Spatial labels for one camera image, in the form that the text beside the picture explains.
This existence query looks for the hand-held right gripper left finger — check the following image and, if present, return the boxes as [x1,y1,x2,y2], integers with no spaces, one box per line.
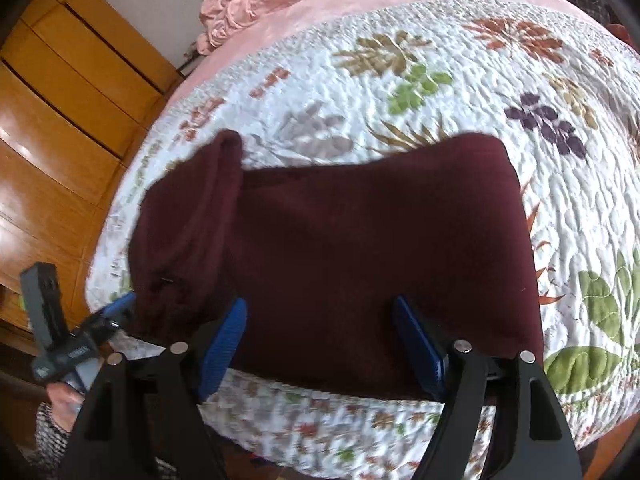
[59,297,249,480]

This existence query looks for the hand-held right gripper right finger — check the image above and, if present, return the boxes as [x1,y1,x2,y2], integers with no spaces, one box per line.
[391,294,584,480]

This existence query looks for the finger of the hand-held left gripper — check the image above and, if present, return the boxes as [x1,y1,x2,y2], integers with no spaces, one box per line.
[70,291,140,358]

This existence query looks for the maroon pants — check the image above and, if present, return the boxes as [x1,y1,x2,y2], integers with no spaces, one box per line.
[126,129,547,402]

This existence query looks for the person's left forearm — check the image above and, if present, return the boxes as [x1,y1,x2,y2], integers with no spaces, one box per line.
[22,402,77,468]

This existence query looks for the person's left hand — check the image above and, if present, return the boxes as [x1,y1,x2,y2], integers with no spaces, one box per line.
[45,381,85,433]

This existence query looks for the checked shirt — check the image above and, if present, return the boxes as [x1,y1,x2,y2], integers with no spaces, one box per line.
[145,452,181,480]

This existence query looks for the wooden wardrobe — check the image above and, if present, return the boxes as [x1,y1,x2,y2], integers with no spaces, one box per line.
[0,0,187,361]

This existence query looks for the dark bedside table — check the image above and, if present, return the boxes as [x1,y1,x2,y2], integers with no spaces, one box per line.
[177,42,206,78]

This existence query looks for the floral quilted bedspread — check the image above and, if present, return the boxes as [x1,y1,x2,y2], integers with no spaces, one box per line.
[84,0,640,468]

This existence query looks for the pink bed sheet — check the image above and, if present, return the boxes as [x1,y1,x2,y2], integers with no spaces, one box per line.
[162,0,606,121]

